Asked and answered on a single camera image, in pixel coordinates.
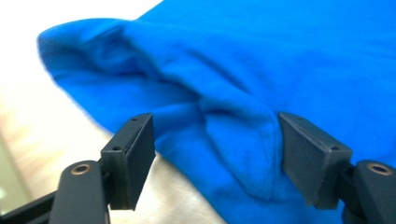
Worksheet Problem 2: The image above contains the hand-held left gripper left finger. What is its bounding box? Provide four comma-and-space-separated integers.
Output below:
101, 112, 157, 210

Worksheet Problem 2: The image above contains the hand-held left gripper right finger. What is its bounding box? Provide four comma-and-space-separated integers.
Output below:
278, 112, 354, 209

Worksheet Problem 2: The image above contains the blue T-shirt with white print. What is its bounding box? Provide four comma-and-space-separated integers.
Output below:
36, 0, 396, 224

